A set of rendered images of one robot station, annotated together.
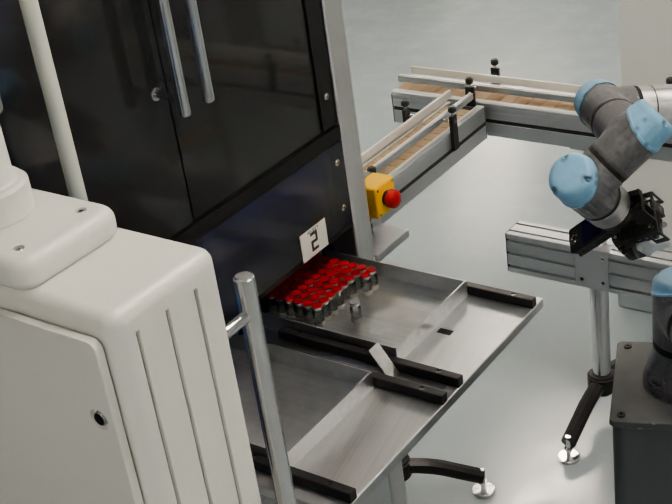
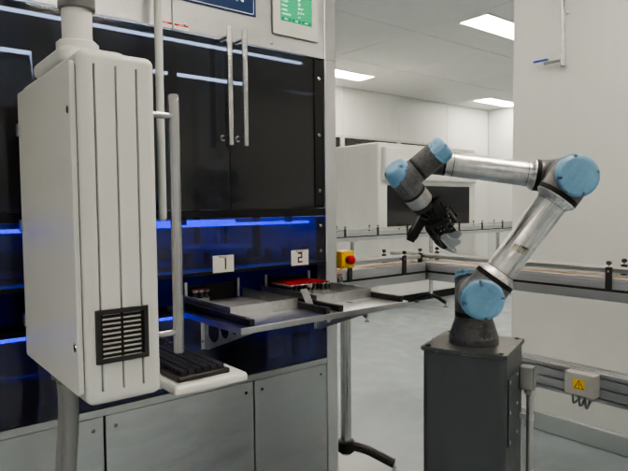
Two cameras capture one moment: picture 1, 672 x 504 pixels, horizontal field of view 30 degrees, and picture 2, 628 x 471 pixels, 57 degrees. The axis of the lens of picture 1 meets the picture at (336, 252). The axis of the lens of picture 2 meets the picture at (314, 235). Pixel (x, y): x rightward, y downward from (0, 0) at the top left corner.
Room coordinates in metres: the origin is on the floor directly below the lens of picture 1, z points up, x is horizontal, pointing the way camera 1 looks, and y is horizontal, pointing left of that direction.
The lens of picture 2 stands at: (0.00, -0.49, 1.22)
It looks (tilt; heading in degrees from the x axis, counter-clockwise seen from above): 3 degrees down; 12
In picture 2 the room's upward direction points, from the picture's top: 1 degrees counter-clockwise
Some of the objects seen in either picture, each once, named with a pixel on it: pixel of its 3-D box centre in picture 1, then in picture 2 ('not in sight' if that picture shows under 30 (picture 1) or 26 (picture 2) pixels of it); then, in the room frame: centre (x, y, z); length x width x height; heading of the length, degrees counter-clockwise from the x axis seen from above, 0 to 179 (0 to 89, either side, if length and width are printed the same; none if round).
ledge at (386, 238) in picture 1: (367, 239); not in sight; (2.43, -0.07, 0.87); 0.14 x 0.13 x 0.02; 51
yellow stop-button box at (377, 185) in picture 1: (372, 195); (342, 259); (2.39, -0.10, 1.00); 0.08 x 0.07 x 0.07; 51
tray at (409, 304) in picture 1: (359, 302); (314, 291); (2.12, -0.03, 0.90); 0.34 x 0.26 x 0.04; 51
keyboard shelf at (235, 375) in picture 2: not in sight; (159, 367); (1.40, 0.24, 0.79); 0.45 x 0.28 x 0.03; 51
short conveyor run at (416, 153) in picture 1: (392, 162); (367, 268); (2.70, -0.16, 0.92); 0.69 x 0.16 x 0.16; 141
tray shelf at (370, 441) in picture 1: (341, 367); (290, 306); (1.95, 0.02, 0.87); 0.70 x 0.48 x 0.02; 141
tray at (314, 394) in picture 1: (254, 395); (237, 301); (1.86, 0.18, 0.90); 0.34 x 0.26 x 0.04; 51
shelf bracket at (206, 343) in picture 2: not in sight; (229, 338); (1.74, 0.17, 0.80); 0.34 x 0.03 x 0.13; 51
